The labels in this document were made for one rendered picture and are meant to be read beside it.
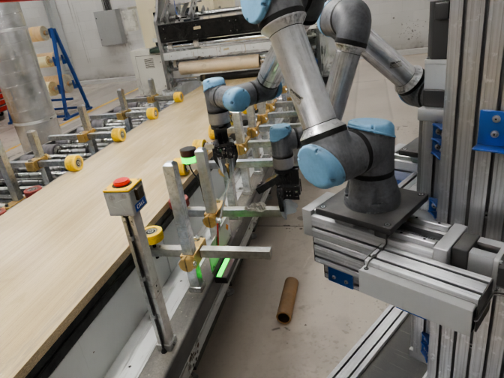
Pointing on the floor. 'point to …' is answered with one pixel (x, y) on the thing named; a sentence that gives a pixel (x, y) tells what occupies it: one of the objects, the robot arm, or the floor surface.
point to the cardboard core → (285, 310)
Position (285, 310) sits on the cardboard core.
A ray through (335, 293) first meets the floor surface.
